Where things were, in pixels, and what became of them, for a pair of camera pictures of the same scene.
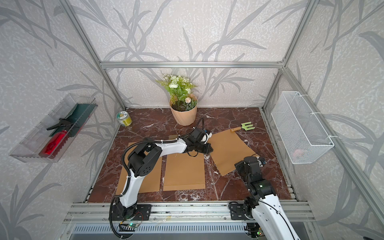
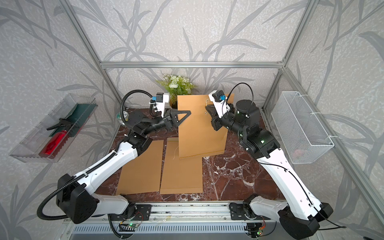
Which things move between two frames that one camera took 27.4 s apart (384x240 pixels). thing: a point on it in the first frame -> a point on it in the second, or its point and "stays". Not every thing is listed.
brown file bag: [229, 147] -> [196, 136]
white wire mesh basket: [301, 137] stays
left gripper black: [207, 151] -> [169, 119]
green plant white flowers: [179, 88] stays
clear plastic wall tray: [49, 139] stays
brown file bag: [183, 172] stays
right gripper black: [239, 165] -> [215, 119]
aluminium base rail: [193, 213] stays
